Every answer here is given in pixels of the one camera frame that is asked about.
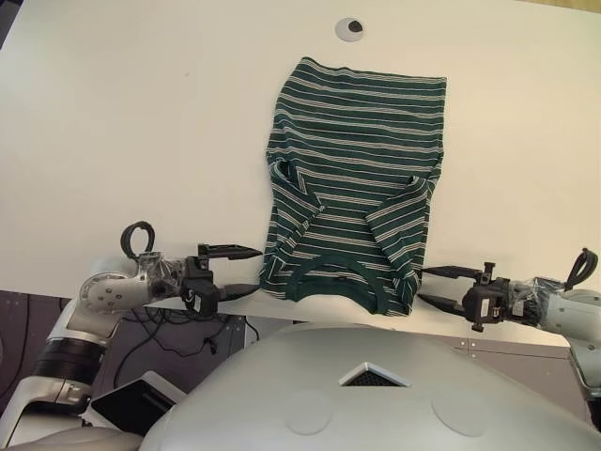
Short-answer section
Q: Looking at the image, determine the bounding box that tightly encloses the green white striped T-shirt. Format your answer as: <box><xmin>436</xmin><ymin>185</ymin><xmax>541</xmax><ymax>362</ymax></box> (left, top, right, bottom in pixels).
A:
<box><xmin>256</xmin><ymin>56</ymin><xmax>449</xmax><ymax>318</ymax></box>

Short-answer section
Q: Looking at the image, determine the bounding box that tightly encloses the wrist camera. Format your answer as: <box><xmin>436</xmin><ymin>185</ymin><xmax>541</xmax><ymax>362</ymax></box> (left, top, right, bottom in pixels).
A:
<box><xmin>468</xmin><ymin>285</ymin><xmax>507</xmax><ymax>326</ymax></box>
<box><xmin>179</xmin><ymin>280</ymin><xmax>219</xmax><ymax>315</ymax></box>

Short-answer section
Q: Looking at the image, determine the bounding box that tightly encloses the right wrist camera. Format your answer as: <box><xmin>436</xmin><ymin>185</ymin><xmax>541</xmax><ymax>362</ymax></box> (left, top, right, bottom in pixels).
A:
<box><xmin>468</xmin><ymin>285</ymin><xmax>507</xmax><ymax>326</ymax></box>

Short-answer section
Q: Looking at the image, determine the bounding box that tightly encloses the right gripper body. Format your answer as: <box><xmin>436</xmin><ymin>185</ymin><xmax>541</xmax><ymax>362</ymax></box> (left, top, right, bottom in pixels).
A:
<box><xmin>461</xmin><ymin>261</ymin><xmax>519</xmax><ymax>333</ymax></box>

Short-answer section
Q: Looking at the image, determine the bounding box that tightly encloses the robot body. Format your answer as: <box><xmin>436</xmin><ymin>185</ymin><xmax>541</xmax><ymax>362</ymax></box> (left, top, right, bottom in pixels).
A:
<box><xmin>137</xmin><ymin>322</ymin><xmax>601</xmax><ymax>451</ymax></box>

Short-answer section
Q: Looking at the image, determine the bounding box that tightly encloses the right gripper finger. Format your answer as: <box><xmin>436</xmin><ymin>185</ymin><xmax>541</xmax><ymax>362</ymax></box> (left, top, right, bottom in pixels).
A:
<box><xmin>416</xmin><ymin>292</ymin><xmax>471</xmax><ymax>318</ymax></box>
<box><xmin>420</xmin><ymin>264</ymin><xmax>485</xmax><ymax>280</ymax></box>

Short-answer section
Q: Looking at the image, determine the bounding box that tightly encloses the black floor cable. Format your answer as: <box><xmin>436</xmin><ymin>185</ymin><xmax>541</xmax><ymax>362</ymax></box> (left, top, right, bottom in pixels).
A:
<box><xmin>117</xmin><ymin>312</ymin><xmax>223</xmax><ymax>378</ymax></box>

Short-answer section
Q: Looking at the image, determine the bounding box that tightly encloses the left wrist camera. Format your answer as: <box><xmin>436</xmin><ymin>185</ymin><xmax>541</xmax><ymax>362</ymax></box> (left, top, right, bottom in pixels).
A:
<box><xmin>179</xmin><ymin>280</ymin><xmax>219</xmax><ymax>315</ymax></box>

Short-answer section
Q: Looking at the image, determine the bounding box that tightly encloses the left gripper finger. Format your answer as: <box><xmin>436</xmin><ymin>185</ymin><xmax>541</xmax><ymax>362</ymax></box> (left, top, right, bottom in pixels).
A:
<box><xmin>216</xmin><ymin>283</ymin><xmax>261</xmax><ymax>303</ymax></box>
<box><xmin>208</xmin><ymin>242</ymin><xmax>264</xmax><ymax>260</ymax></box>

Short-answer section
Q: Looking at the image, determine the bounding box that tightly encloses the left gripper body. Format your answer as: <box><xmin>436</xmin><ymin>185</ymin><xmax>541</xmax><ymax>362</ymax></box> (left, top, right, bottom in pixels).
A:
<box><xmin>180</xmin><ymin>242</ymin><xmax>222</xmax><ymax>304</ymax></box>

